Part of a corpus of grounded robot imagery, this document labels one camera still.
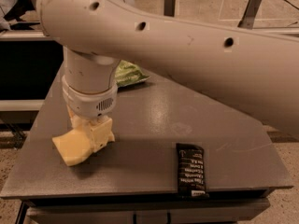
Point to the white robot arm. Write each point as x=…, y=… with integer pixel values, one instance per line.
x=255, y=73

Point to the right metal bracket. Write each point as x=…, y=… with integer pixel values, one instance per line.
x=250, y=13

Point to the yellow sponge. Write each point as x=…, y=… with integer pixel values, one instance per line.
x=74, y=147

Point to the grey table base cabinet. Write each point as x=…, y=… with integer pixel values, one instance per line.
x=217, y=208

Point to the metal bracket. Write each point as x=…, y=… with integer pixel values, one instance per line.
x=169, y=8
x=250, y=13

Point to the green chip bag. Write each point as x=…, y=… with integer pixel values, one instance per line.
x=129, y=74

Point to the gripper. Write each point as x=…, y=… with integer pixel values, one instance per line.
x=89, y=103

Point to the middle metal bracket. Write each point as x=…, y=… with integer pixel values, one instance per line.
x=169, y=8

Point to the black snack bar wrapper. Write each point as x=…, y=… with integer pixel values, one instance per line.
x=191, y=171

